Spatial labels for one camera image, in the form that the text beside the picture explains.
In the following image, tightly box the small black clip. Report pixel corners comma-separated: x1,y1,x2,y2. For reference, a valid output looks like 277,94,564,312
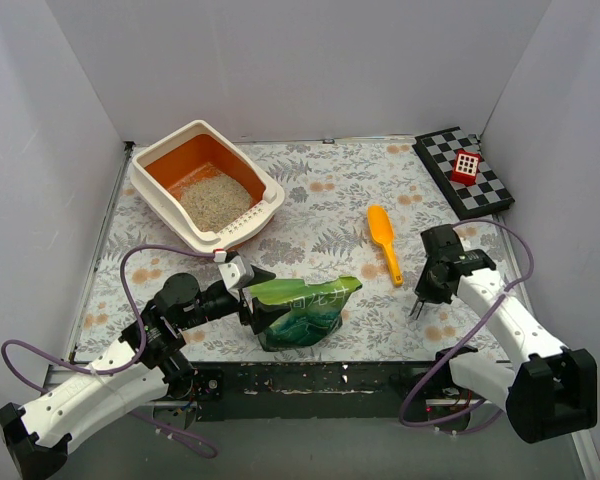
410,299,425,320

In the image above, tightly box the green cat litter bag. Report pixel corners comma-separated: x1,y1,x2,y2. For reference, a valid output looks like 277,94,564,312
249,276,362,352

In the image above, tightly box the yellow plastic litter scoop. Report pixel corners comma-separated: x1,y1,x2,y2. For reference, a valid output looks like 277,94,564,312
367,205,403,287

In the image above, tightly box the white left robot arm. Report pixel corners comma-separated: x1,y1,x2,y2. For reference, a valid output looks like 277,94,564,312
0,260,289,479

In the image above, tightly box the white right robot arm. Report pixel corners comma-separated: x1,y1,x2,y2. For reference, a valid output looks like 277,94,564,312
415,224,598,443

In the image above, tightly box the white and orange litter box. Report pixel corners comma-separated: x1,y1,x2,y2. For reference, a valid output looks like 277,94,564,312
129,120,285,253

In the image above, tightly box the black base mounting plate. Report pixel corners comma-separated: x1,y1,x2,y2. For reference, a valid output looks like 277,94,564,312
134,360,494,421

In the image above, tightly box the red grid block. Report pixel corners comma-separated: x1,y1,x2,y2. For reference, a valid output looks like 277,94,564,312
450,149,482,186

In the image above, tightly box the floral patterned table mat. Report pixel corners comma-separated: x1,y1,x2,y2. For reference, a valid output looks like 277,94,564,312
73,141,505,363

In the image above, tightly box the black and grey checkerboard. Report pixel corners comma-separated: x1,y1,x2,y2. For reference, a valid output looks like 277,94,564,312
414,126,515,220

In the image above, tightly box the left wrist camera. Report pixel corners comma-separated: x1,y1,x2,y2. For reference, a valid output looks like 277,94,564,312
214,249,255,296

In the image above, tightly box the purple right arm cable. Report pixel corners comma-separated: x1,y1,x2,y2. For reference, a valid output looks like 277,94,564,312
398,219,536,435

